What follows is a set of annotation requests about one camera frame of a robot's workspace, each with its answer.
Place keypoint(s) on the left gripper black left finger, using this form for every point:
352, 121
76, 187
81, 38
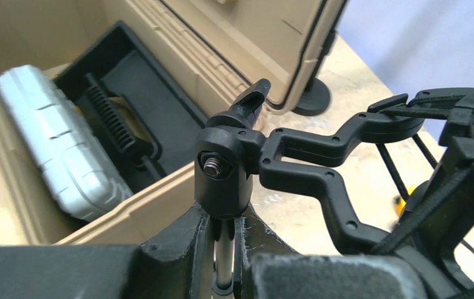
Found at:
175, 263

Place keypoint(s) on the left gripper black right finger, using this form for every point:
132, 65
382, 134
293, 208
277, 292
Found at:
267, 267

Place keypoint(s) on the black tripod shock-mount stand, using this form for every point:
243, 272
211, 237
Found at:
426, 144

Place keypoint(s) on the black clip mic stand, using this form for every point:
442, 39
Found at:
316, 96

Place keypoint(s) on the black toolbox tray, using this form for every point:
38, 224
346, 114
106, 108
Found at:
141, 116

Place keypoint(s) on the grey small parts case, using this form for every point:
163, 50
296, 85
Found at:
81, 177

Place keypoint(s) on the yellow tape measure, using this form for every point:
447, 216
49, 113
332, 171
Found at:
399, 202

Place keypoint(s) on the tan plastic toolbox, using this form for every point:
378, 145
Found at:
214, 50

